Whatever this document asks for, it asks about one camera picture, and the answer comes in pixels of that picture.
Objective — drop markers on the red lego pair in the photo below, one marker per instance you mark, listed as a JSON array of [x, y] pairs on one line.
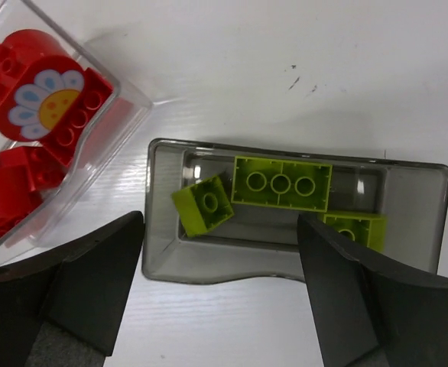
[[26, 174]]

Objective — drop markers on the lime lego long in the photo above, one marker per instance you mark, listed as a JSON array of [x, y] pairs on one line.
[[282, 184]]

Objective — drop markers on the grey transparent container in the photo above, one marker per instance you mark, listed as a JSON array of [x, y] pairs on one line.
[[262, 241]]

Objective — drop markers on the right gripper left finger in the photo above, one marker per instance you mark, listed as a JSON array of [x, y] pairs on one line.
[[64, 307]]

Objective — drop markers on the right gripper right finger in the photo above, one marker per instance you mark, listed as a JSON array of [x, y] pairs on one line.
[[366, 304]]

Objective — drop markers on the red lego long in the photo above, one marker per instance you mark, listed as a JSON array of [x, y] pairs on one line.
[[61, 142]]

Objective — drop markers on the clear transparent container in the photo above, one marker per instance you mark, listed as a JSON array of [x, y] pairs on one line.
[[103, 137]]

